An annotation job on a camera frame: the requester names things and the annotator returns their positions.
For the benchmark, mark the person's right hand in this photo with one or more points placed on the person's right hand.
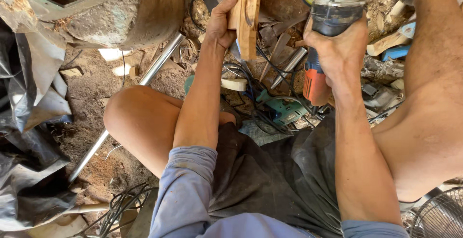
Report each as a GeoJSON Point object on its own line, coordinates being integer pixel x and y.
{"type": "Point", "coordinates": [340, 49]}

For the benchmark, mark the person's left hand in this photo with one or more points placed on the person's left hand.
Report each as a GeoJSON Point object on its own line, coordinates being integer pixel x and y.
{"type": "Point", "coordinates": [217, 24]}

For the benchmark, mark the orange and grey angle grinder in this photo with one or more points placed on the orange and grey angle grinder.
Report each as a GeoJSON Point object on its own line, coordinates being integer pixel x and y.
{"type": "Point", "coordinates": [327, 28]}

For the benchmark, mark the wooden plank piece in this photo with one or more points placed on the wooden plank piece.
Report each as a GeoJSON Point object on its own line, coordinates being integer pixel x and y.
{"type": "Point", "coordinates": [246, 13]}

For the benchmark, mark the pale wood offcut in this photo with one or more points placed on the pale wood offcut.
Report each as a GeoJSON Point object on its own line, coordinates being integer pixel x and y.
{"type": "Point", "coordinates": [387, 42]}

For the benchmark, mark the short chrome metal tube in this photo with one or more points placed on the short chrome metal tube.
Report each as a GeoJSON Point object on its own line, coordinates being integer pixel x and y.
{"type": "Point", "coordinates": [289, 67]}

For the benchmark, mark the blue plastic piece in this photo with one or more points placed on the blue plastic piece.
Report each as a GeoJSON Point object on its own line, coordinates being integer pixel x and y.
{"type": "Point", "coordinates": [395, 52]}

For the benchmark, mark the small pale wood block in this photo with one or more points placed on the small pale wood block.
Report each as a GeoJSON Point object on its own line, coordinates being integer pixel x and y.
{"type": "Point", "coordinates": [234, 84]}

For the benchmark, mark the large wooden log stump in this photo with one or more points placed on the large wooden log stump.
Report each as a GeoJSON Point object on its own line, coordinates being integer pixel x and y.
{"type": "Point", "coordinates": [144, 13]}

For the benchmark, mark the teal power tool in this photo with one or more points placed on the teal power tool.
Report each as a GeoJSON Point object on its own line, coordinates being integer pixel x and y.
{"type": "Point", "coordinates": [282, 109]}

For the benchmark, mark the person's right leg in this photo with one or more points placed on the person's right leg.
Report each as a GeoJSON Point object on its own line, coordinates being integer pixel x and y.
{"type": "Point", "coordinates": [423, 93]}

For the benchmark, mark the person's leg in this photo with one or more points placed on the person's leg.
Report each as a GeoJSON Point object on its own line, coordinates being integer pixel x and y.
{"type": "Point", "coordinates": [144, 129]}
{"type": "Point", "coordinates": [423, 93]}

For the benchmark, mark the long chrome metal pipe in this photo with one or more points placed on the long chrome metal pipe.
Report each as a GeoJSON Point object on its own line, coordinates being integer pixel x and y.
{"type": "Point", "coordinates": [123, 107]}

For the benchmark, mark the person's left leg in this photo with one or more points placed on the person's left leg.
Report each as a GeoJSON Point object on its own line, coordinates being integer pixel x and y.
{"type": "Point", "coordinates": [144, 129]}

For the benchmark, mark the person's dark shorts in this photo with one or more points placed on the person's dark shorts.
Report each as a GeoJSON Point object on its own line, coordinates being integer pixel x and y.
{"type": "Point", "coordinates": [275, 172]}

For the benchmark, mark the grey blue shirt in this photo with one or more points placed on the grey blue shirt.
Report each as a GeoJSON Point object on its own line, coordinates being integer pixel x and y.
{"type": "Point", "coordinates": [202, 198]}

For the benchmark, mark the black plastic sheet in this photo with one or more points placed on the black plastic sheet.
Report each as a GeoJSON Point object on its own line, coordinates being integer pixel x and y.
{"type": "Point", "coordinates": [25, 129]}

